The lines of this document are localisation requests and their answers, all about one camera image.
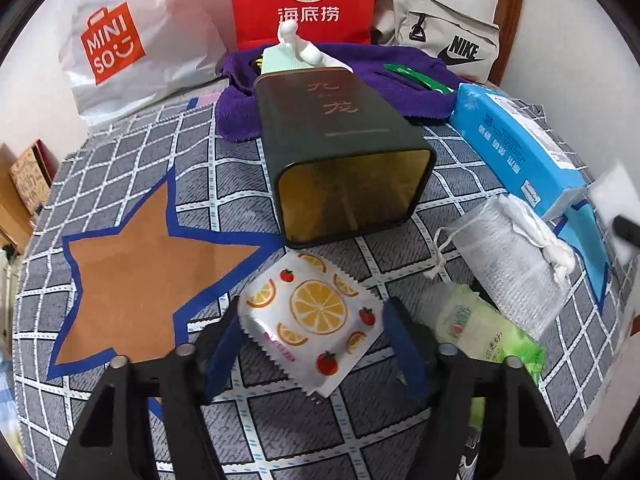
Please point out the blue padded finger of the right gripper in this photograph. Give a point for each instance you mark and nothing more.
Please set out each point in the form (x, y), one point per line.
(627, 230)

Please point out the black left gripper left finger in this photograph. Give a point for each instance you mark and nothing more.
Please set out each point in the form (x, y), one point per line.
(112, 438)

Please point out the white sponge block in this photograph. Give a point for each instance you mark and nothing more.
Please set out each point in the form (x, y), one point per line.
(613, 194)

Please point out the grey drawstring pouch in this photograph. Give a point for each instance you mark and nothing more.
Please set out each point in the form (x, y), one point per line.
(517, 259)

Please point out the orange print wet wipe packet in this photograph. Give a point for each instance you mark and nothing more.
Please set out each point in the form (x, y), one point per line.
(312, 319)

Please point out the green snack packet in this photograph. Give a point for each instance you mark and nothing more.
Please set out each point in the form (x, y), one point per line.
(419, 78)

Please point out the white knitted glove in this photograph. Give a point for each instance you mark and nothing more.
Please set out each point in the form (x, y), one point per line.
(295, 53)

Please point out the green tissue packet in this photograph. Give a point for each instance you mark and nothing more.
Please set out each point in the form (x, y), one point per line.
(457, 315)

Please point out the blue tissue pack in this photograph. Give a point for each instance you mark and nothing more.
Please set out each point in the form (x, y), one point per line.
(517, 144)

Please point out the wooden bedside furniture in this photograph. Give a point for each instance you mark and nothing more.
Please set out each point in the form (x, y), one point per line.
(15, 218)

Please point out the grey Nike bag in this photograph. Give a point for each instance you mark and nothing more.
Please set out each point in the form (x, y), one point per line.
(467, 45)

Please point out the brown patterned book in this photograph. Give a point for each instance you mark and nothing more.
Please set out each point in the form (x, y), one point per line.
(31, 174)

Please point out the brown wooden headboard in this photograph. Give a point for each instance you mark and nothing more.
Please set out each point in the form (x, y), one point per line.
(507, 16)

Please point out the dark green tin box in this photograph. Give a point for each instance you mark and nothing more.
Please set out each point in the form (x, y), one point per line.
(341, 161)

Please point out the purple towel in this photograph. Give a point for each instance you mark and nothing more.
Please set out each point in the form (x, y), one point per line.
(237, 115)

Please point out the red Haidilao paper bag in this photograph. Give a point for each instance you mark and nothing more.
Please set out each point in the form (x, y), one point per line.
(305, 5)

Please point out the white Miniso plastic bag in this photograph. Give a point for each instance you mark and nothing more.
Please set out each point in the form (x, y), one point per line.
(120, 56)

